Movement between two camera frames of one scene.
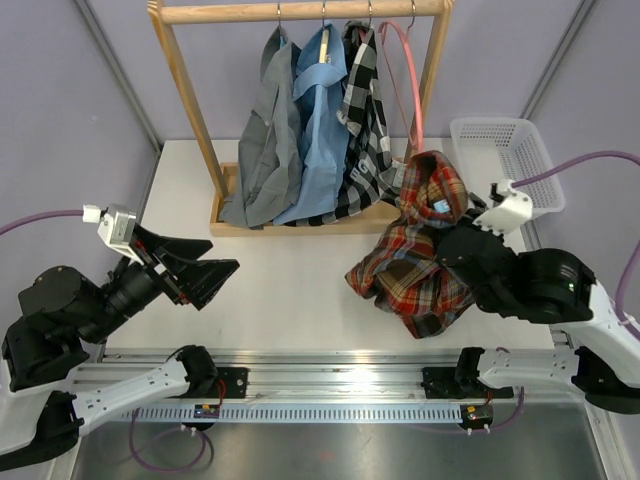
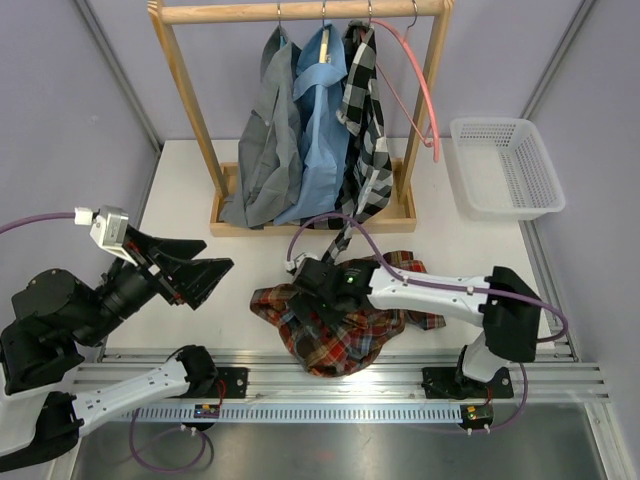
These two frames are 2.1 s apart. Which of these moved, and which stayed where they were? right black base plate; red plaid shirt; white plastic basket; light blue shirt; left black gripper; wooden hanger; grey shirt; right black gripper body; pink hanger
Moved: right black gripper body; red plaid shirt; pink hanger
Stayed: white plastic basket; light blue shirt; right black base plate; wooden hanger; left black gripper; grey shirt
